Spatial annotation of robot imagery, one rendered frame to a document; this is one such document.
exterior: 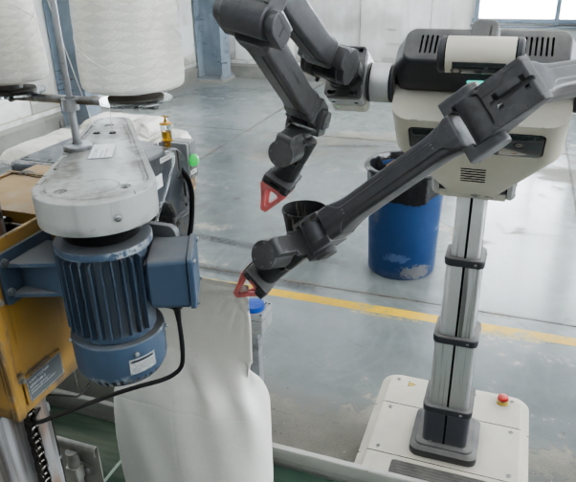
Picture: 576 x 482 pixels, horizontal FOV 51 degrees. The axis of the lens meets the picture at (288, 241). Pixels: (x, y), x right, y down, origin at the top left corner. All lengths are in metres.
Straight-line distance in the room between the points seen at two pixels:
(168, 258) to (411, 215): 2.57
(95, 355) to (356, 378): 1.93
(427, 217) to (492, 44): 2.27
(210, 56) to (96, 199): 9.13
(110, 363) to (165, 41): 0.50
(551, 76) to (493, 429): 1.47
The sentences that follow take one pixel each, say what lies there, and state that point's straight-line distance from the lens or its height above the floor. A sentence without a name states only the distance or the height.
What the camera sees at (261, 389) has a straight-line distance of 1.48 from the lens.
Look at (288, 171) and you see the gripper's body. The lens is 1.34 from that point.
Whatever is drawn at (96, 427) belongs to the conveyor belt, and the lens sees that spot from 2.10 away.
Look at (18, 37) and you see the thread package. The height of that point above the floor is 1.60.
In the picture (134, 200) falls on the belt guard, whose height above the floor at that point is 1.41.
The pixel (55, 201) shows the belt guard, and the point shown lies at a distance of 0.90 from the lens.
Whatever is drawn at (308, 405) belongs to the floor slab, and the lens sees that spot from 2.66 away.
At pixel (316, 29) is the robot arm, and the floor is 1.59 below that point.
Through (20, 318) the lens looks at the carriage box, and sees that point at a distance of 1.08.
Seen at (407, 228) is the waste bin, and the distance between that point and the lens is 3.44.
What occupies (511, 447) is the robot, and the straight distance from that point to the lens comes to 2.21.
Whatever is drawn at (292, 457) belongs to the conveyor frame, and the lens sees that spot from 1.88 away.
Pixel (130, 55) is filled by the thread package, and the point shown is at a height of 1.59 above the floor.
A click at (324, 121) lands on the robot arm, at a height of 1.40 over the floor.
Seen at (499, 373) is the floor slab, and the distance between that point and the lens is 2.96.
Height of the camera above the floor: 1.71
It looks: 25 degrees down
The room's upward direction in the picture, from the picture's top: 1 degrees counter-clockwise
